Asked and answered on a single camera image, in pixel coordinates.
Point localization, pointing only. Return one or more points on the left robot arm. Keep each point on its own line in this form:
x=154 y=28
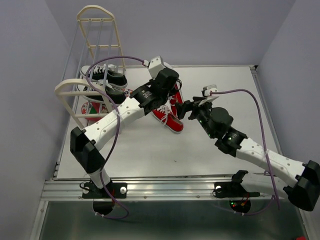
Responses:
x=85 y=144

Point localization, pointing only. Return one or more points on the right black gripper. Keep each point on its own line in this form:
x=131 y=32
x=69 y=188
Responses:
x=195 y=107

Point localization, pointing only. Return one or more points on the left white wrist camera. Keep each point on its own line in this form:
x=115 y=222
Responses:
x=155 y=65

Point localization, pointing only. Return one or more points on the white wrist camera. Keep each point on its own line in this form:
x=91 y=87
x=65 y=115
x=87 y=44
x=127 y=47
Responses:
x=155 y=65
x=209 y=94

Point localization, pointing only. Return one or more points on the cream shoe shelf with metal rods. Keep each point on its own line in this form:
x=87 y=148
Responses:
x=97 y=38

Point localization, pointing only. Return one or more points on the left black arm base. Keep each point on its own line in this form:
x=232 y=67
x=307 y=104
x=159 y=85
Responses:
x=103 y=203

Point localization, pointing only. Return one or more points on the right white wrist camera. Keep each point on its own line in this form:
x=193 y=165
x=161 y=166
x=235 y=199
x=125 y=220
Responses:
x=209 y=94

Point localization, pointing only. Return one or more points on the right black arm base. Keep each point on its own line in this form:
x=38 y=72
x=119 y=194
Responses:
x=239 y=198

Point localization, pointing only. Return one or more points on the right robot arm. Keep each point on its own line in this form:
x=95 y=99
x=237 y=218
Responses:
x=297 y=181

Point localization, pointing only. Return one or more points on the aluminium mounting rail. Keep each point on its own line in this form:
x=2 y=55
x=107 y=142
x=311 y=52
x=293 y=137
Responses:
x=142 y=189

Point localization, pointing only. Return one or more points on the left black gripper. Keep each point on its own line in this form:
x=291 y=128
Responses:
x=172 y=91

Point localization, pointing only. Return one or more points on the pink sandal with green strap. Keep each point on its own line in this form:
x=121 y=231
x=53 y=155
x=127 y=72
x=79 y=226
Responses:
x=94 y=108

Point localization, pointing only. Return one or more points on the red canvas sneaker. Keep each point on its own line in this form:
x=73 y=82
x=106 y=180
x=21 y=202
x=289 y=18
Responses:
x=176 y=126
x=170 y=109

